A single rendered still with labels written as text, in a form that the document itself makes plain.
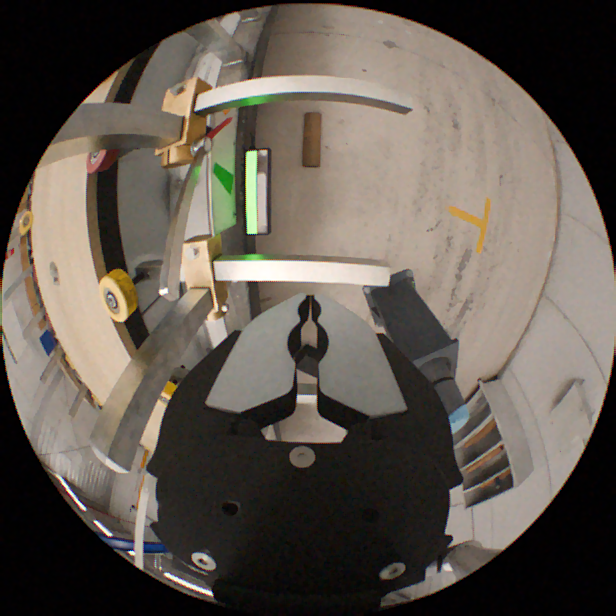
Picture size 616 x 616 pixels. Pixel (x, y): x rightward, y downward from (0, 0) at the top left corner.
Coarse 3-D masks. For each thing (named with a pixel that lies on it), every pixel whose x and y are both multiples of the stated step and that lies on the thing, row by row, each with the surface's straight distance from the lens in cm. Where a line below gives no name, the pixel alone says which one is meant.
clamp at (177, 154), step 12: (192, 84) 31; (204, 84) 33; (168, 96) 33; (180, 96) 31; (192, 96) 30; (168, 108) 31; (180, 108) 30; (192, 108) 29; (192, 120) 29; (204, 120) 31; (192, 132) 28; (204, 132) 31; (180, 144) 27; (168, 156) 28; (180, 156) 27; (192, 156) 28; (168, 168) 31
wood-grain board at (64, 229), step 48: (96, 96) 56; (48, 192) 71; (96, 192) 41; (48, 240) 70; (96, 240) 40; (48, 288) 86; (96, 288) 41; (96, 336) 54; (96, 384) 97; (144, 432) 110
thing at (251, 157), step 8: (248, 152) 41; (256, 152) 40; (248, 160) 40; (248, 168) 40; (248, 176) 40; (248, 184) 40; (248, 192) 40; (248, 200) 40; (248, 208) 40; (248, 216) 40; (248, 224) 40; (256, 224) 40; (248, 232) 41; (256, 232) 40
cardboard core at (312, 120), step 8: (312, 112) 109; (304, 120) 110; (312, 120) 107; (320, 120) 109; (304, 128) 108; (312, 128) 105; (320, 128) 108; (304, 136) 106; (312, 136) 104; (320, 136) 107; (304, 144) 105; (312, 144) 103; (320, 144) 107; (304, 152) 104; (312, 152) 102; (304, 160) 103; (312, 160) 102
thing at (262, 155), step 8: (264, 152) 40; (264, 160) 40; (264, 168) 39; (264, 176) 39; (264, 184) 39; (264, 192) 39; (264, 200) 39; (264, 208) 39; (264, 216) 39; (264, 224) 40; (264, 232) 40
